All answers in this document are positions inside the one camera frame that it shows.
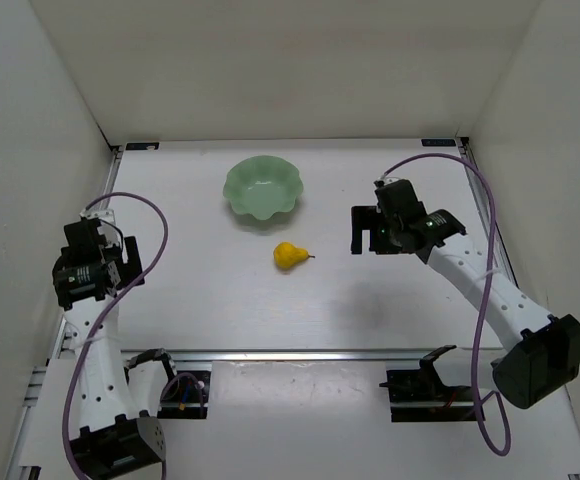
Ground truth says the yellow fake pear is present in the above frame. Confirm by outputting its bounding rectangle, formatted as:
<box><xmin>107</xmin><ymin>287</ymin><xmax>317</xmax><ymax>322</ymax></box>
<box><xmin>273</xmin><ymin>242</ymin><xmax>315</xmax><ymax>272</ymax></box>

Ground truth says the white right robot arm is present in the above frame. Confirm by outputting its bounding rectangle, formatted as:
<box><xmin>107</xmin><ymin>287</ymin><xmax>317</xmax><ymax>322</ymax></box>
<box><xmin>351</xmin><ymin>180</ymin><xmax>580</xmax><ymax>409</ymax></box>

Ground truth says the green scalloped fruit bowl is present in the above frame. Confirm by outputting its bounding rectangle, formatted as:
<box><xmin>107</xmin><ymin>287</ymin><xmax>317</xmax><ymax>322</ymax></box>
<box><xmin>223</xmin><ymin>155</ymin><xmax>304</xmax><ymax>221</ymax></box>

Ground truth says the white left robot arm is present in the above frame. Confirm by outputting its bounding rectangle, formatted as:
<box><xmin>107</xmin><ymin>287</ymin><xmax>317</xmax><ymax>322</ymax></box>
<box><xmin>52</xmin><ymin>209</ymin><xmax>175</xmax><ymax>479</ymax></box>

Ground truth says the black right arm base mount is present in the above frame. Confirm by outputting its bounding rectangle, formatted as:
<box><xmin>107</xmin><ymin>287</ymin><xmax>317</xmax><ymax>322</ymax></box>
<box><xmin>380</xmin><ymin>345</ymin><xmax>476</xmax><ymax>423</ymax></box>

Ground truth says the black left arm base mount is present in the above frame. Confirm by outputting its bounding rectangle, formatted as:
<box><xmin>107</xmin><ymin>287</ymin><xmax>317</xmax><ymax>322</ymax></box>
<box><xmin>124</xmin><ymin>349</ymin><xmax>211</xmax><ymax>420</ymax></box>

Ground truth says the blue right corner label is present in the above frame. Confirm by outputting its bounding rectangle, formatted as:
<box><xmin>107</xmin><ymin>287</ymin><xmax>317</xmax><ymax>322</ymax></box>
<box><xmin>421</xmin><ymin>138</ymin><xmax>456</xmax><ymax>148</ymax></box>

